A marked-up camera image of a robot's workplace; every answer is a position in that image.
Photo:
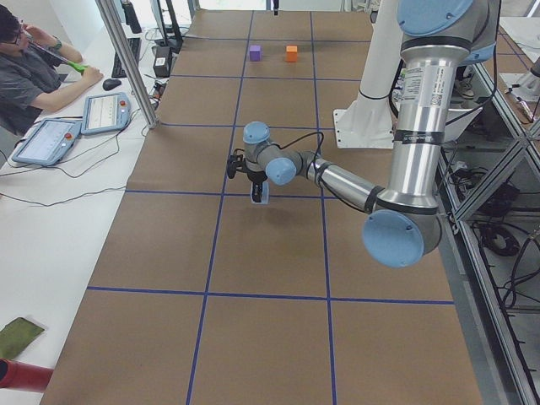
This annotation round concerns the seated person in grey shirt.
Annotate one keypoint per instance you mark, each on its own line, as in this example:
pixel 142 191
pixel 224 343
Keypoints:
pixel 30 83

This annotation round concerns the white plastic chair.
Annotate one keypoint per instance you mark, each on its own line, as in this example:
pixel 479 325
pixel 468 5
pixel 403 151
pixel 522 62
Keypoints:
pixel 458 120

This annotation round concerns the black computer mouse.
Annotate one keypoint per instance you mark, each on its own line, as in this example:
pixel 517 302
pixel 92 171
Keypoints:
pixel 111 83

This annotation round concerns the blue teach pendant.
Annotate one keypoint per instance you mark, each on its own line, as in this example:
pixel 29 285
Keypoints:
pixel 48 143
pixel 105 113

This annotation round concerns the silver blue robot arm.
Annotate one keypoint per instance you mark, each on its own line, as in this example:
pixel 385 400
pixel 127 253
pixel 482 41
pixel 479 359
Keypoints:
pixel 403 103

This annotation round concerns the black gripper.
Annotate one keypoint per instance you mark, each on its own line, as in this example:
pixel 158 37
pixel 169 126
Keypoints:
pixel 256 176

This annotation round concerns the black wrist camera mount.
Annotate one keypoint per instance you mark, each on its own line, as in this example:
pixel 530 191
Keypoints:
pixel 236 163

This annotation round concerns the red cylinder object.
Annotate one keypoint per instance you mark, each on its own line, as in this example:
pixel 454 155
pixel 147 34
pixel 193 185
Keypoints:
pixel 24 377

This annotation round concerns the aluminium frame post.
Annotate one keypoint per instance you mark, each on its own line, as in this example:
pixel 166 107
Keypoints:
pixel 119 41

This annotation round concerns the light blue foam block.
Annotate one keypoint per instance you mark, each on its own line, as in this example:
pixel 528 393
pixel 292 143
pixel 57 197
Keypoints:
pixel 266 199

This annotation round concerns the far blue teach pendant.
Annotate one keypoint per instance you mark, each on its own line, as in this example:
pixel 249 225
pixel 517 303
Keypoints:
pixel 105 113

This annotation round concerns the near blue teach pendant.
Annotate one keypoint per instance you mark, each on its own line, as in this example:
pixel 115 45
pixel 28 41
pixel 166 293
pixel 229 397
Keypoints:
pixel 48 143

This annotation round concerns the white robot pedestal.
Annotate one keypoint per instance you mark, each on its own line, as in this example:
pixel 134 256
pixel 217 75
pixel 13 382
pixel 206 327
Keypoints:
pixel 367 123

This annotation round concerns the black power adapter box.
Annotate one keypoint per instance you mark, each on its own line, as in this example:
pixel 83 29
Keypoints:
pixel 162 61

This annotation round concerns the green handheld object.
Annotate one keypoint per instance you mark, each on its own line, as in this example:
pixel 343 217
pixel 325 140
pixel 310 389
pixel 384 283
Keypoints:
pixel 76 66

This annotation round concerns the brown paper table cover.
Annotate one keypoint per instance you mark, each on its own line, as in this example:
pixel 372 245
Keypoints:
pixel 202 297

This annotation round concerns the green cloth pouch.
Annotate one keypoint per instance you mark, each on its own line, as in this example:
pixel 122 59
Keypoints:
pixel 17 336

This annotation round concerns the purple foam block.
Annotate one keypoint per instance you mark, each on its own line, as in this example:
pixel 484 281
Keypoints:
pixel 255 53

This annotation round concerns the orange foam block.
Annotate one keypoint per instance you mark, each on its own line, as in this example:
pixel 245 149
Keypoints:
pixel 291 53

